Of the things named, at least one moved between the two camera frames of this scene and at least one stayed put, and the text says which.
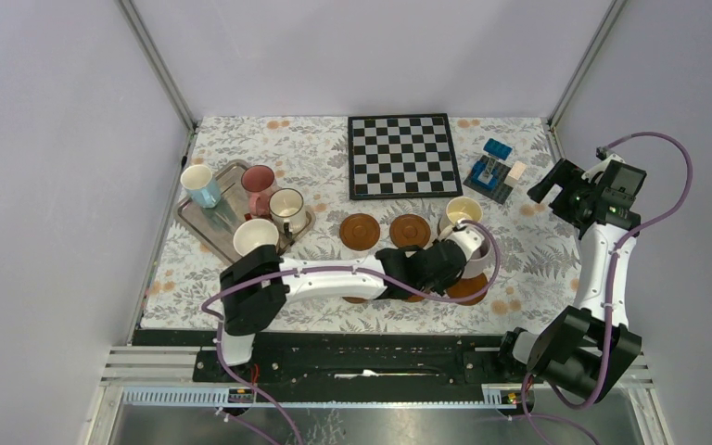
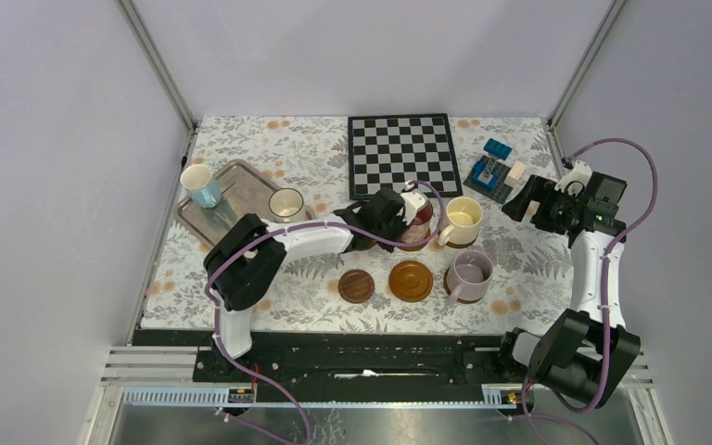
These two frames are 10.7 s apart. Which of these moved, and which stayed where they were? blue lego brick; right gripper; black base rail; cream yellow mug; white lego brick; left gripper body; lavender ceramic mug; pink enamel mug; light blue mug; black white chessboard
Moved: lavender ceramic mug; right gripper; pink enamel mug; left gripper body
Stayed: black base rail; light blue mug; black white chessboard; cream yellow mug; white lego brick; blue lego brick
